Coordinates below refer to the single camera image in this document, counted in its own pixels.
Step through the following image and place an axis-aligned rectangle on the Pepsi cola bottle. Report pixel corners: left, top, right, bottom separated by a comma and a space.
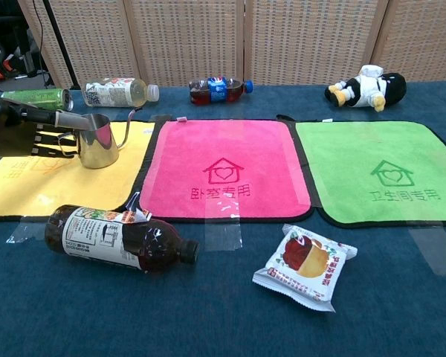
188, 76, 254, 106

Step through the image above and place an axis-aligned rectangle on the black white plush penguin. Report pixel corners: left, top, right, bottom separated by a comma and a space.
323, 64, 408, 113

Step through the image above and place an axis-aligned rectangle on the woven wooden folding screen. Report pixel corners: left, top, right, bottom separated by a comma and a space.
17, 0, 446, 90

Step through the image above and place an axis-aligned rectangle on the blue table cloth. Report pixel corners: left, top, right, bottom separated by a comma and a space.
0, 80, 446, 357

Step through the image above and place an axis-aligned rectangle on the stainless steel gooseneck pitcher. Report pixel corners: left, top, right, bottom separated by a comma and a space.
57, 106, 143, 170

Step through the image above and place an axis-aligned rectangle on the green microfiber cloth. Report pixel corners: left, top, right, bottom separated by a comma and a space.
293, 119, 446, 228

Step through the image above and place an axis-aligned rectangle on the pink microfiber cloth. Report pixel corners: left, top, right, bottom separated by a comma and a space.
138, 118, 313, 223

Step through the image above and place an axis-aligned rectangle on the clear tape strip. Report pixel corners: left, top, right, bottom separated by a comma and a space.
204, 214, 243, 251
407, 222, 446, 279
5, 217, 50, 245

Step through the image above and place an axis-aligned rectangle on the dark tea bottle torn label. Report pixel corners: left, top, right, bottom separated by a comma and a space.
44, 191, 201, 274

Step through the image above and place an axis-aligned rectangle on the green drink can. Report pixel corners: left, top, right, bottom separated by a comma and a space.
1, 88, 74, 112

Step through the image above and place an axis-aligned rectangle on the white snack packet fruit print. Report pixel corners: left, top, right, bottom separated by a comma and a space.
251, 223, 358, 313

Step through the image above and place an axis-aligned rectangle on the clear bottle pale yellow drink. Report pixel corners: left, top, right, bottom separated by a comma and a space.
82, 77, 161, 109

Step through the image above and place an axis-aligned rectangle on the black hanging cable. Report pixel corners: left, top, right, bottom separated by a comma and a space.
36, 0, 55, 89

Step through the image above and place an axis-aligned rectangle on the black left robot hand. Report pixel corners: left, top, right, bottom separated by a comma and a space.
0, 97, 94, 160

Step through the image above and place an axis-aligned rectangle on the yellow microfiber cloth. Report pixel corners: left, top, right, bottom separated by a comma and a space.
0, 119, 157, 222

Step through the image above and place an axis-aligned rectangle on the black stand pole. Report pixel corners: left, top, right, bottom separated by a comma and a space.
45, 0, 81, 90

